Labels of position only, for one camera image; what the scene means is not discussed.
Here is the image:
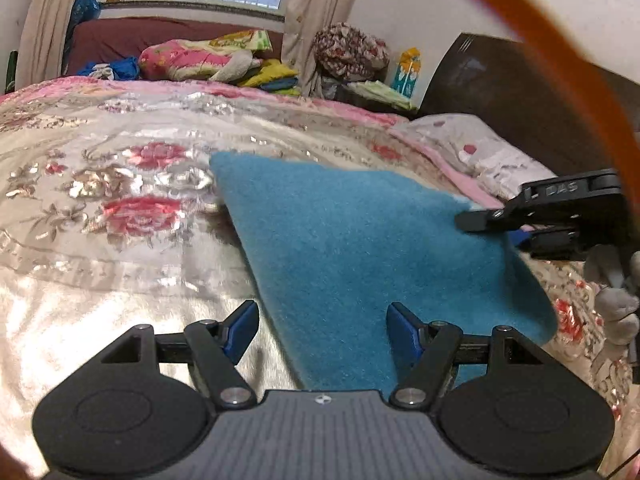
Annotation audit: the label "teal fuzzy cloth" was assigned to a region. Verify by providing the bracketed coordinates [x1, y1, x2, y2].
[210, 153, 558, 392]

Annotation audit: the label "blue clothes pile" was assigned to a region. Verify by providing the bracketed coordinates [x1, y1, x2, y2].
[77, 56, 140, 81]

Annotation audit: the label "grey gloved right hand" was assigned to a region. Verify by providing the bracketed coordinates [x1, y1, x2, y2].
[584, 245, 639, 354]

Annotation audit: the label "white floral pillow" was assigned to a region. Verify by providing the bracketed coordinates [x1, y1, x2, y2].
[390, 114, 554, 200]

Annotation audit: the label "dark brown headboard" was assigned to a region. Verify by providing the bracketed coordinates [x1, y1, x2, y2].
[420, 32, 614, 176]

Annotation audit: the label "floral satin bedspread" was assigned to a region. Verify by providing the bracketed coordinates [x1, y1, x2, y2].
[0, 75, 640, 479]

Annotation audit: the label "yellow blue poster box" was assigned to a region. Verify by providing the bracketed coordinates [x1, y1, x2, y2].
[392, 48, 421, 98]

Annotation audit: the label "light green folded sheets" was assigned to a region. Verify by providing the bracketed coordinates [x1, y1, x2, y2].
[346, 80, 414, 110]

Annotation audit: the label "yellow green folded blanket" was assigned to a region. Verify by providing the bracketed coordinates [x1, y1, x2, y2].
[234, 58, 302, 96]

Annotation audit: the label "pink floral folded quilt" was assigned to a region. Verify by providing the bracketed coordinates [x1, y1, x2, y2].
[138, 29, 272, 82]

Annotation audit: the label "dark floral bundle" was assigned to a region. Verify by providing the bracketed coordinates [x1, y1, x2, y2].
[312, 23, 390, 82]

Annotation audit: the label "maroon sofa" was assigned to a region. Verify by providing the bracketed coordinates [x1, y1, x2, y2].
[65, 16, 253, 76]

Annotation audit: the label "beige curtain right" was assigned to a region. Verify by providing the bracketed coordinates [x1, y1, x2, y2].
[281, 0, 355, 96]

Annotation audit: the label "beige curtain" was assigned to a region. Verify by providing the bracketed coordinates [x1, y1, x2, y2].
[15, 0, 75, 90]
[281, 0, 355, 96]

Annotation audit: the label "blue hanging garment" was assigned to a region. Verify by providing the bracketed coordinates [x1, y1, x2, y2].
[61, 0, 101, 74]

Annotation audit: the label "beige curtain left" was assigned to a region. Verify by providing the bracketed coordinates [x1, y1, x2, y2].
[15, 0, 75, 90]

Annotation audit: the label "orange strap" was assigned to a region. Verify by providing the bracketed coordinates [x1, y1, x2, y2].
[429, 0, 640, 196]

